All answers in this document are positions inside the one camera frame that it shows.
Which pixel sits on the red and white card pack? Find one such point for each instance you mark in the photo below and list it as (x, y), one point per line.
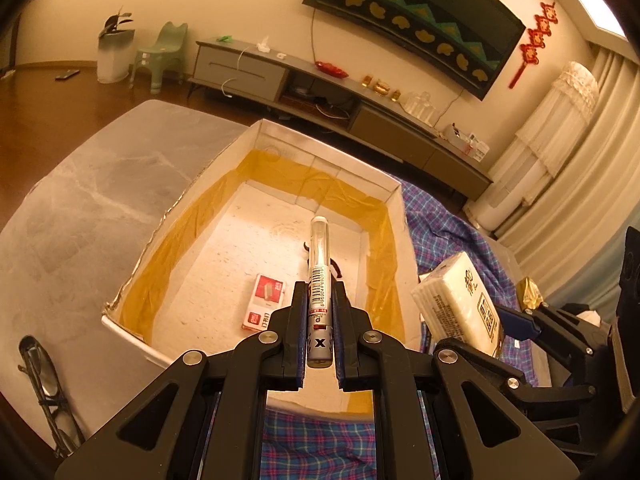
(262, 300)

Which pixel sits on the dark remote control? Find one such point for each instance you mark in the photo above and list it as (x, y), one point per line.
(67, 74)

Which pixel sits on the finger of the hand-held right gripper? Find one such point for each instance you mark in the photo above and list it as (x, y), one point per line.
(520, 324)
(530, 389)

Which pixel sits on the gold foil packet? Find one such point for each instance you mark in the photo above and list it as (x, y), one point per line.
(530, 295)

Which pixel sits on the red boat-shaped ornament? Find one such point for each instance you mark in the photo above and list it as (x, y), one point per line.
(331, 69)

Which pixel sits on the clear glass cups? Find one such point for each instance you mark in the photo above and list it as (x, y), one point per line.
(420, 107)

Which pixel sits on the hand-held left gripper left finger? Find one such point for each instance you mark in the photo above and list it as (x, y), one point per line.
(300, 335)

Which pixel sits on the small gold ornament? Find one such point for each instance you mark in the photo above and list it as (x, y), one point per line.
(396, 95)
(368, 80)
(383, 87)

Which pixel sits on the potted plant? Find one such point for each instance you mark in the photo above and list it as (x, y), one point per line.
(116, 22)

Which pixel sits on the small green toy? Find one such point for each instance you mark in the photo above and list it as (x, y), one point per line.
(225, 38)

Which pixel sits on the white tissue pack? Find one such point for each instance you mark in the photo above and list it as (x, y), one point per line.
(460, 300)

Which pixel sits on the blue plaid cloth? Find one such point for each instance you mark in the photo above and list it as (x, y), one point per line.
(440, 230)

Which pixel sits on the grey television cabinet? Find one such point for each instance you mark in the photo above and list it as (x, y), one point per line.
(240, 72)

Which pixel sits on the red knot wall ornament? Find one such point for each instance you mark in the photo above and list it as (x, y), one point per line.
(532, 42)

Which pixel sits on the white cardboard box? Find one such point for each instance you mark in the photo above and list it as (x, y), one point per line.
(225, 260)

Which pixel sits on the silver barcode tube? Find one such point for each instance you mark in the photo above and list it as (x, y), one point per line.
(320, 310)

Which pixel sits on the television with patterned cover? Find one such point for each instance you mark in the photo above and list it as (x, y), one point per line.
(415, 15)

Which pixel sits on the white bin with plant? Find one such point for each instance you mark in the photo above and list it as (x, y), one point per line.
(115, 57)

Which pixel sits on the green plastic child chair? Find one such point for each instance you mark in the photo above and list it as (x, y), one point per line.
(170, 40)

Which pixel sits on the air conditioner with lace cover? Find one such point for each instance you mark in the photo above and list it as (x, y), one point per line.
(550, 120)

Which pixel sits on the small white figurine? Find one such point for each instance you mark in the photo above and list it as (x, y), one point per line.
(264, 45)

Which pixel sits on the white desk organizer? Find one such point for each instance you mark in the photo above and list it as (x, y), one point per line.
(467, 142)

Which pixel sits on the black-framed eyeglasses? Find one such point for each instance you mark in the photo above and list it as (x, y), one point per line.
(37, 360)

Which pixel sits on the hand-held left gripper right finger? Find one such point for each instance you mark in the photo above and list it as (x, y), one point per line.
(340, 335)

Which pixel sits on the purple toy figure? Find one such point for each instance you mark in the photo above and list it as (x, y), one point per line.
(338, 268)

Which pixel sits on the beige curtain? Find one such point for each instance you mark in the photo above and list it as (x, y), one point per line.
(600, 160)

